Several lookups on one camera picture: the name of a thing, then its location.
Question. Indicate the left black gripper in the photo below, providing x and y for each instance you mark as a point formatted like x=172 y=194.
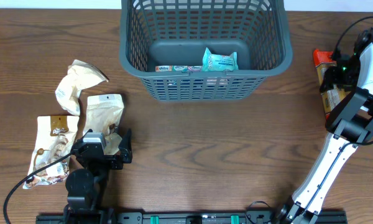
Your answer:
x=125 y=154

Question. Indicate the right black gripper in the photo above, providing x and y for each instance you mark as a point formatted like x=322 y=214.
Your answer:
x=332 y=78

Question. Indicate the beige snack bag clear window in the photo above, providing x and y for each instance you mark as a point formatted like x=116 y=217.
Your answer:
x=103 y=115

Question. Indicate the orange spaghetti package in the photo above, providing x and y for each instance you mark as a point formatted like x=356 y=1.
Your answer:
x=331 y=94

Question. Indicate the white brown pretzel bag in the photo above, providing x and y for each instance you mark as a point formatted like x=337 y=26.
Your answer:
x=55 y=137

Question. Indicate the Kleenex tissue multipack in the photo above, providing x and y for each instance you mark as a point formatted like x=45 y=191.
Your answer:
x=176 y=68

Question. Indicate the white teal wipes packet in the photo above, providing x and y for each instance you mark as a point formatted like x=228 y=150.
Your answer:
x=218 y=63

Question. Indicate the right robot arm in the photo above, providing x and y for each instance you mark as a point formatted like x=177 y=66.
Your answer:
x=350 y=125

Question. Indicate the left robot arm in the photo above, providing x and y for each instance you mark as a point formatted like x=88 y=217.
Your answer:
x=86 y=186

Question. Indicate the grey plastic basket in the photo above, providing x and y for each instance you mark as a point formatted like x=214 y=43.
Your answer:
x=177 y=32

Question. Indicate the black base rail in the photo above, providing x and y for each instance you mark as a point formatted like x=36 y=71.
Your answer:
x=263 y=216

